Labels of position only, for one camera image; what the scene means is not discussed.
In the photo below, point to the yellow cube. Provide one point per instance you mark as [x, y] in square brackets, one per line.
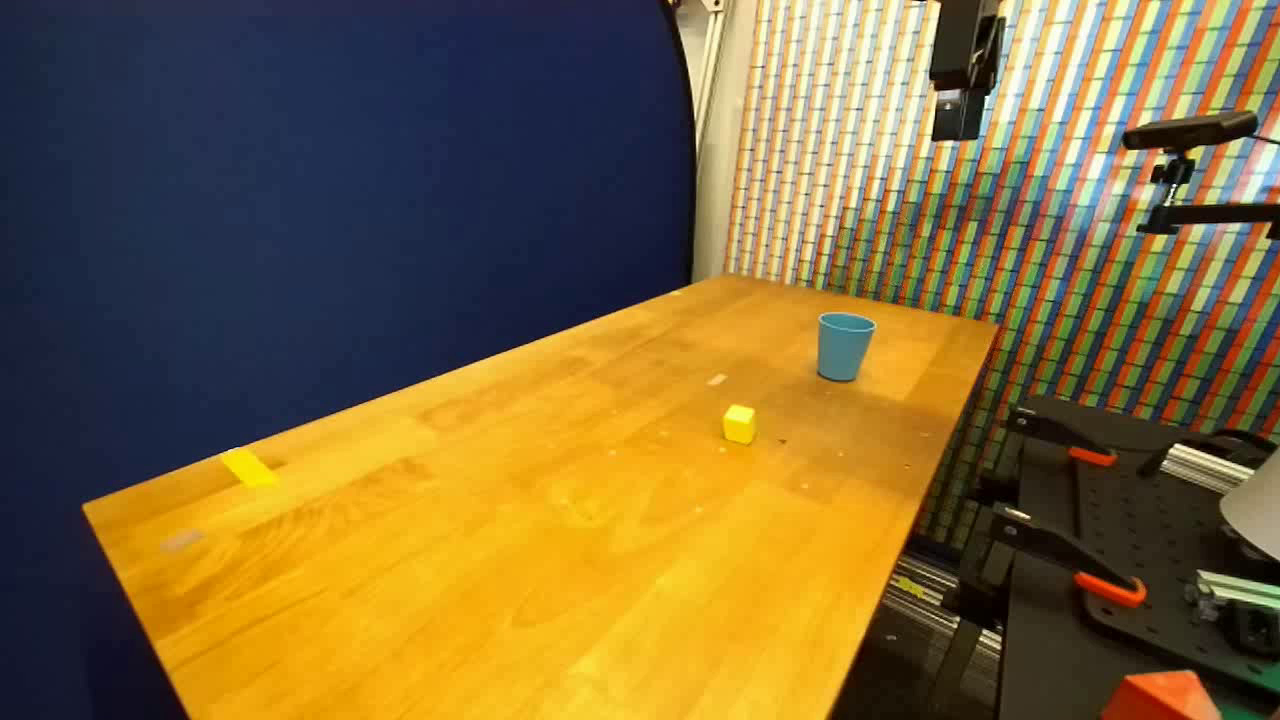
[736, 420]

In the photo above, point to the black perforated breadboard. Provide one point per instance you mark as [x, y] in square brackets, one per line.
[1066, 655]

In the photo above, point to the orange-handled clamp upper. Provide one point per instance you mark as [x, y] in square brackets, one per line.
[1079, 445]

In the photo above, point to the orange-handled clamp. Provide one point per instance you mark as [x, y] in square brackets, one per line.
[1079, 445]
[1090, 573]

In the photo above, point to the silver aluminium extrusion bar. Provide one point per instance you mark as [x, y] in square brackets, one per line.
[1195, 467]

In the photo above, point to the orange polyhedron block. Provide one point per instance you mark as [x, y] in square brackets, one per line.
[1160, 697]

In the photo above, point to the black camera on stand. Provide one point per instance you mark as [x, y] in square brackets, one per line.
[1176, 136]

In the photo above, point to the blue cup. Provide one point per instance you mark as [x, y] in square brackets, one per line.
[840, 345]

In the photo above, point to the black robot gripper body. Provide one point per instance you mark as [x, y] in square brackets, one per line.
[965, 63]

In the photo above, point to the orange-handled clamp lower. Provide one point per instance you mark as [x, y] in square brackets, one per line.
[1090, 573]

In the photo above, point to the yellow tape strip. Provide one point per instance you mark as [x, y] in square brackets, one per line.
[251, 469]

